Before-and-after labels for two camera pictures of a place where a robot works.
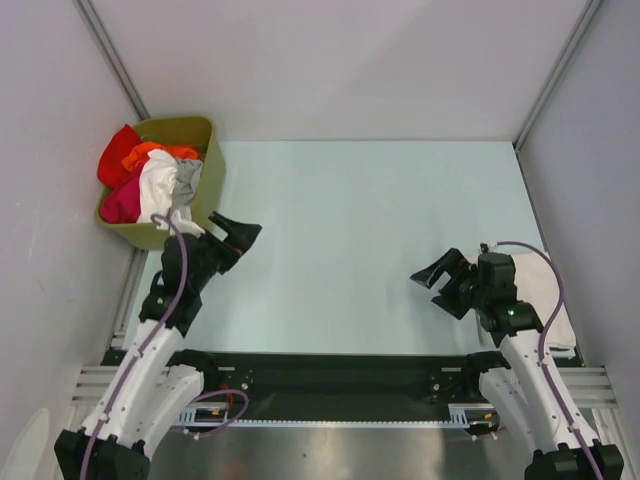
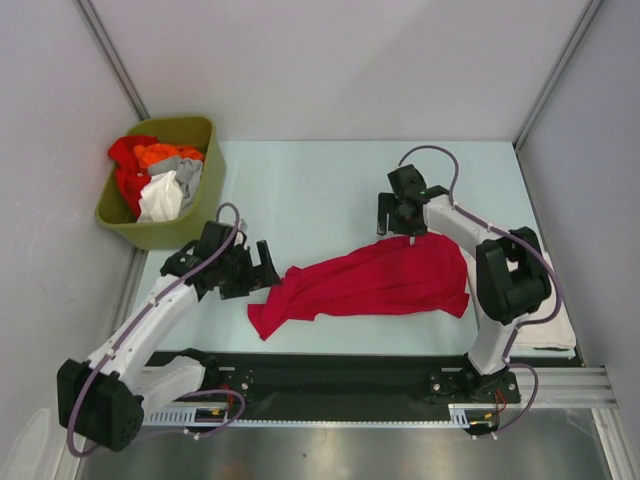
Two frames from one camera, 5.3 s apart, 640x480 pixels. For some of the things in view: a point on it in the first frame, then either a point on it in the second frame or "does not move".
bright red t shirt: [110, 168] → [131, 175]
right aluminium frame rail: [589, 386] does not move
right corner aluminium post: [589, 12] does not move
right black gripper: [456, 265] → [386, 205]
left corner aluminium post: [110, 53] does not move
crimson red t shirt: [123, 204] → [411, 274]
